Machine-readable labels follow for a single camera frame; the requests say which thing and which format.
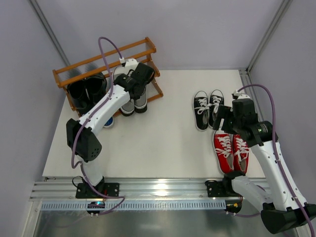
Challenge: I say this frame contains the grey sneaker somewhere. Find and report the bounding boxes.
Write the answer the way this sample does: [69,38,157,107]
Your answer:
[112,66,136,117]
[134,87,148,114]

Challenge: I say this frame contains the red sneaker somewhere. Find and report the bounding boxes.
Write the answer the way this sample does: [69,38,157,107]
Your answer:
[213,132,234,174]
[233,134,250,174]

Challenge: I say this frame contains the black sneaker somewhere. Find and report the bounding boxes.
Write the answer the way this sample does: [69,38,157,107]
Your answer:
[192,90,210,131]
[208,89,225,128]

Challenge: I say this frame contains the blue sneaker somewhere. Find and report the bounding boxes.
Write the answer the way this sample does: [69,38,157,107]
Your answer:
[103,117,114,128]

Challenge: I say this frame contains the black loafer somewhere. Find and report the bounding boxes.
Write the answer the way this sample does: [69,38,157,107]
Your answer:
[85,73,107,105]
[67,80,90,114]

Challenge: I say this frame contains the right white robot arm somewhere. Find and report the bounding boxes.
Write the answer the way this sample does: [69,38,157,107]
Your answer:
[213,98,316,234]

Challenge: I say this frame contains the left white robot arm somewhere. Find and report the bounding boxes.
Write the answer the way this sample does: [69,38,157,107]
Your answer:
[66,59,155,187]

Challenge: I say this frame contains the wooden shoe shelf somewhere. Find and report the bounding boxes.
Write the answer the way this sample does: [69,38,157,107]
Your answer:
[52,37,164,118]

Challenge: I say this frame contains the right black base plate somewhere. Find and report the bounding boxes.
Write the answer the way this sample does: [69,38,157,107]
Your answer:
[204,180,229,198]

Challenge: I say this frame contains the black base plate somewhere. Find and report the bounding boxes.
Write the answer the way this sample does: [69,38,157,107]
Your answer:
[204,180,229,198]
[75,182,119,199]

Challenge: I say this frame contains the slotted cable duct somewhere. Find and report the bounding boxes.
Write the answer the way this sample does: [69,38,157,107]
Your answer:
[40,199,226,211]

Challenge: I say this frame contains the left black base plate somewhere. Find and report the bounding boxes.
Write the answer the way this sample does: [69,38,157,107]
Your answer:
[75,182,119,199]

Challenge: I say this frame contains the aluminium mounting rail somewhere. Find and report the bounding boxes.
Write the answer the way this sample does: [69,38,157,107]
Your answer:
[29,178,277,201]

